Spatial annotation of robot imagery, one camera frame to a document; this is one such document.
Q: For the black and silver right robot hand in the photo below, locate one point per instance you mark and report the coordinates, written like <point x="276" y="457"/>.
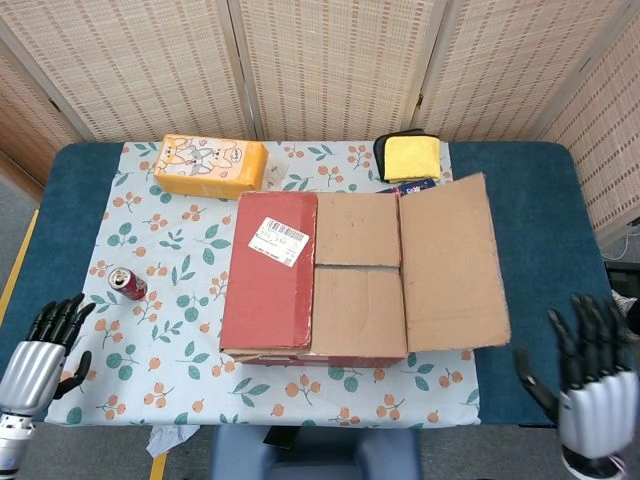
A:
<point x="597" y="415"/>

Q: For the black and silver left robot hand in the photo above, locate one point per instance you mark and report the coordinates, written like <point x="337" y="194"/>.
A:
<point x="27" y="375"/>

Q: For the red cardboard box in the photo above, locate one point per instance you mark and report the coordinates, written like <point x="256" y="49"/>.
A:
<point x="270" y="300"/>

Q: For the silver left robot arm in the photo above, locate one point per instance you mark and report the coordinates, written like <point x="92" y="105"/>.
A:
<point x="12" y="440"/>

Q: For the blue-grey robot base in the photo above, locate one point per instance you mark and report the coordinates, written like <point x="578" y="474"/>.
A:
<point x="320" y="455"/>

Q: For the small dark blue box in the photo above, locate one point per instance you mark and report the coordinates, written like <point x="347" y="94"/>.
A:
<point x="410" y="188"/>

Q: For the red soda can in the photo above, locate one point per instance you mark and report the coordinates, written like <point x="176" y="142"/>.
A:
<point x="130" y="286"/>

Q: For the floral light blue tablecloth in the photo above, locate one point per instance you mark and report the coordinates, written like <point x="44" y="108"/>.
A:
<point x="150" y="240"/>

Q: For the orange cartoon tissue pack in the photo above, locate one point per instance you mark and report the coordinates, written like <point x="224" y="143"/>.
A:
<point x="210" y="167"/>

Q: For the yellow folded cloth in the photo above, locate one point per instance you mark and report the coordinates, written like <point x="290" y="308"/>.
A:
<point x="412" y="160"/>
<point x="380" y="147"/>

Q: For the small clear plastic wrapper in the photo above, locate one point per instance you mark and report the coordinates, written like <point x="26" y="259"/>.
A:
<point x="277" y="171"/>

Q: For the bamboo folding screen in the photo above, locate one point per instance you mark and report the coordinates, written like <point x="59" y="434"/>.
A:
<point x="325" y="65"/>

